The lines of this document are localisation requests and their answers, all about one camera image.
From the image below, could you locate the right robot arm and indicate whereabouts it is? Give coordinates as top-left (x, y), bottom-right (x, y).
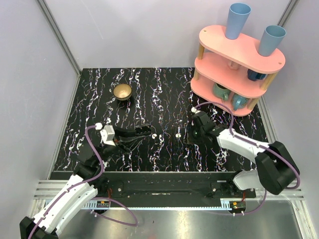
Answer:
top-left (187, 110), bottom-right (300, 198)

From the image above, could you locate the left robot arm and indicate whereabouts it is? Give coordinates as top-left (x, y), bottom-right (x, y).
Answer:
top-left (19, 123), bottom-right (152, 239)

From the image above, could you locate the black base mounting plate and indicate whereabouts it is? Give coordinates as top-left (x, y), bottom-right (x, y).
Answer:
top-left (49, 171), bottom-right (257, 201)

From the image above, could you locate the green ceramic mug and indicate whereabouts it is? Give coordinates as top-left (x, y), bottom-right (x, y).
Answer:
top-left (213, 83), bottom-right (231, 101)

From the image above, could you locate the brown ceramic bowl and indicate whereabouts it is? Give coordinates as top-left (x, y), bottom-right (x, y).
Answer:
top-left (113, 84), bottom-right (132, 101)

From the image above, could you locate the light blue ceramic mug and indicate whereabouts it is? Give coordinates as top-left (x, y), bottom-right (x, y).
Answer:
top-left (231, 94), bottom-right (249, 111)

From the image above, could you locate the pink three-tier shelf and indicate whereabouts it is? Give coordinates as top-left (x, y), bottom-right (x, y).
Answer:
top-left (190, 25), bottom-right (286, 117)

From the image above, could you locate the pink mug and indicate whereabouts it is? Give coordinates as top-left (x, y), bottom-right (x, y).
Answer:
top-left (228, 61), bottom-right (240, 70)

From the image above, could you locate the dark blue mug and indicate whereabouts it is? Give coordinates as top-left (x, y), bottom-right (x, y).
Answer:
top-left (247, 69), bottom-right (266, 81)

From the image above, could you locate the right blue plastic cup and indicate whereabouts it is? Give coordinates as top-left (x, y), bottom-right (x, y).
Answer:
top-left (258, 25), bottom-right (286, 57)

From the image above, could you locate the blue plastic cup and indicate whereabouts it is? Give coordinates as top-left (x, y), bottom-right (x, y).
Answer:
top-left (258, 25), bottom-right (286, 57)
top-left (225, 2), bottom-right (251, 40)

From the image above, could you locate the left blue plastic cup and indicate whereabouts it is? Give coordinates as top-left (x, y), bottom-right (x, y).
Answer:
top-left (225, 2), bottom-right (251, 40)

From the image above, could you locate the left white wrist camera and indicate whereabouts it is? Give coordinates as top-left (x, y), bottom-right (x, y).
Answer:
top-left (95, 122), bottom-right (115, 145)

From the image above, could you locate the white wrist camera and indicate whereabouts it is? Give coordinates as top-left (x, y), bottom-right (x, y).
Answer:
top-left (95, 122), bottom-right (115, 145)
top-left (191, 107), bottom-right (201, 115)

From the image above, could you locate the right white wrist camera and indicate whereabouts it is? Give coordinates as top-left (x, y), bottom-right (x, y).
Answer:
top-left (191, 107), bottom-right (201, 115)

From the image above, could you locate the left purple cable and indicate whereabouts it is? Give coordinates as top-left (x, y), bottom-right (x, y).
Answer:
top-left (27, 125), bottom-right (139, 239)

